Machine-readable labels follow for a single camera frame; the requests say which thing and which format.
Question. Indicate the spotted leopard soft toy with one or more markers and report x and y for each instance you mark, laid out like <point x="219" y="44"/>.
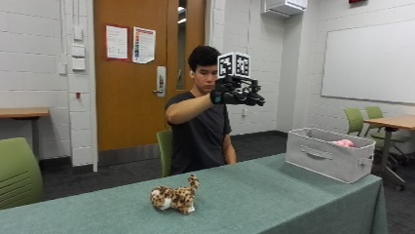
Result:
<point x="174" y="197"/>

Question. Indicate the white wall switch box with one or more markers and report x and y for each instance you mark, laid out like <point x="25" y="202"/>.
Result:
<point x="77" y="52"/>

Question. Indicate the white marker cube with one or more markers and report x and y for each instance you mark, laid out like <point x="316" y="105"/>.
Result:
<point x="233" y="65"/>

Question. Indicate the white paper notice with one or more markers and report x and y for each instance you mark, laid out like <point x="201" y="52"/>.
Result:
<point x="115" y="42"/>

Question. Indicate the the person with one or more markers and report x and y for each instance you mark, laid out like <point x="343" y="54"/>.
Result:
<point x="198" y="136"/>

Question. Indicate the pink soft toy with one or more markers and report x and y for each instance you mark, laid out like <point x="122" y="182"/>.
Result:
<point x="344" y="143"/>

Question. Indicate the wooden door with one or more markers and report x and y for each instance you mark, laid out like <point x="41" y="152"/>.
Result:
<point x="129" y="97"/>

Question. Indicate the green tablecloth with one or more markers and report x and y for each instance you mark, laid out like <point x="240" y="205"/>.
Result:
<point x="215" y="201"/>

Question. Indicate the white wall unit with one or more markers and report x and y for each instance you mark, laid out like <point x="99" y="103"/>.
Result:
<point x="283" y="7"/>

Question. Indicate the whiteboard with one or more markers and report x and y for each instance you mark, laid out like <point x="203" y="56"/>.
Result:
<point x="370" y="65"/>

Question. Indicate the grey fabric storage bin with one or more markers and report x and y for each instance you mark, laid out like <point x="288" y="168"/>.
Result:
<point x="328" y="155"/>

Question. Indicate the colourful paper poster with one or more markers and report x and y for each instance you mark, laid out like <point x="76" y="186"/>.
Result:
<point x="143" y="45"/>

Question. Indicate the green chair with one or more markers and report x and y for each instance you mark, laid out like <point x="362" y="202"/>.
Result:
<point x="354" y="121"/>
<point x="165" y="151"/>
<point x="380" y="125"/>
<point x="17" y="172"/>

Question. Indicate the wooden side table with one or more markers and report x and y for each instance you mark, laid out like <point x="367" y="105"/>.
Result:
<point x="388" y="136"/>
<point x="24" y="117"/>

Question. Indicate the white wall outlet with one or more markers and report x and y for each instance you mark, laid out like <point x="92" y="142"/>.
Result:
<point x="244" y="112"/>

